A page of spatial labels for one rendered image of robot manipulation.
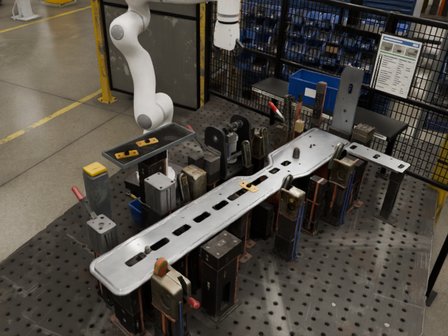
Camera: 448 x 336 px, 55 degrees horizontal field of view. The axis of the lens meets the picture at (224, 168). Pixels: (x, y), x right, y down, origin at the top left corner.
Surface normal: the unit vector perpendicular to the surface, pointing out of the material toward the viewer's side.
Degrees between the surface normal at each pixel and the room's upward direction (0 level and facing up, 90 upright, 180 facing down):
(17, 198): 0
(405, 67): 90
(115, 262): 0
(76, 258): 0
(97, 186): 90
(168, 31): 89
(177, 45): 91
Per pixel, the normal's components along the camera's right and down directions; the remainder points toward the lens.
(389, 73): -0.67, 0.38
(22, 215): 0.04, -0.84
